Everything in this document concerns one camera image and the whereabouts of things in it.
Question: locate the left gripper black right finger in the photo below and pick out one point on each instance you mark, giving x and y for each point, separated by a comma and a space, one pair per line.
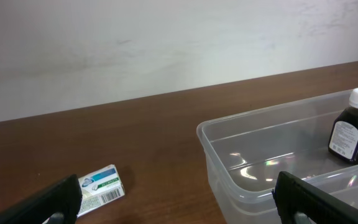
300, 202

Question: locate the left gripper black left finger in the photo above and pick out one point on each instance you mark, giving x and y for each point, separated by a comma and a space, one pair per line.
57, 203

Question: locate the dark syrup bottle white cap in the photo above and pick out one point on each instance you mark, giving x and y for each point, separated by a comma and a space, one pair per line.
343, 141

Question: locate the white Panadol box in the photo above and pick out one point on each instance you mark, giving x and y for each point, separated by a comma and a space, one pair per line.
93, 191

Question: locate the clear plastic container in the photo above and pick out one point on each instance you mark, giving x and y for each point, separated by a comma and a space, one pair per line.
246, 152

